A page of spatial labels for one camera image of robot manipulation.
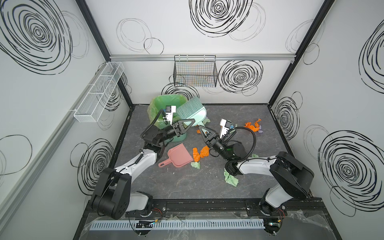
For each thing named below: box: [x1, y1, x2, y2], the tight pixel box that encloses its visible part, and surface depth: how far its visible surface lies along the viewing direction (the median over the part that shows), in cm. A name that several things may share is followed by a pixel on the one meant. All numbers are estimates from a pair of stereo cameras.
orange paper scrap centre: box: [192, 145, 210, 162], surface depth 94 cm
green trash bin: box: [147, 94, 188, 142], surface depth 68 cm
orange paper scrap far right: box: [243, 118, 262, 132], surface depth 107 cm
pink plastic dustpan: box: [158, 143, 194, 168], surface depth 95 cm
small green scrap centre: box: [190, 161, 201, 170], surface depth 89 cm
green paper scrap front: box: [223, 168, 239, 187], surface depth 84 cm
